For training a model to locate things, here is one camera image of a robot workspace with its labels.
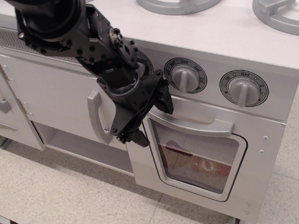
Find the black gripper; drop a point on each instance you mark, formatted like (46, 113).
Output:
(134, 102)

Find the grey oven door handle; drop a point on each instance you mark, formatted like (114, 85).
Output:
(218, 128)

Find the white toy oven door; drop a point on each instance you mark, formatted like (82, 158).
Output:
(216, 158)

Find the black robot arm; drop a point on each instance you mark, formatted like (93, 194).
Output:
(73, 28)

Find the grey middle oven knob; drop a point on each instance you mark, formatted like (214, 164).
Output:
(185, 75)

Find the brown toy bread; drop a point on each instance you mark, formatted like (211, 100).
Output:
(174, 157)

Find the grey left stove knob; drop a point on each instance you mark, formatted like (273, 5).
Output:
(145, 66)

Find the grey stove knob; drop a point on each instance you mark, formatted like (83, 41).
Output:
(145, 66)
(244, 88)

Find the orange labelled toy can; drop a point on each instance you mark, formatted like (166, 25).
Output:
(204, 166)

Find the white cabinet door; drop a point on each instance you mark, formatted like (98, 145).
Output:
(57, 97)

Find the grey right stove knob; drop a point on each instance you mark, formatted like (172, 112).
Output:
(244, 88)

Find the white toy kitchen unit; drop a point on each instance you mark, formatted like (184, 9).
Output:
(223, 38)

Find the white left cupboard door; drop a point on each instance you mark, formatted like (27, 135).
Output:
(14, 124)

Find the grey vent grille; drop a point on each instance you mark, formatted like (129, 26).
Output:
(12, 45)

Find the grey cabinet door handle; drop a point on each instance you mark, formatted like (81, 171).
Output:
(93, 103)

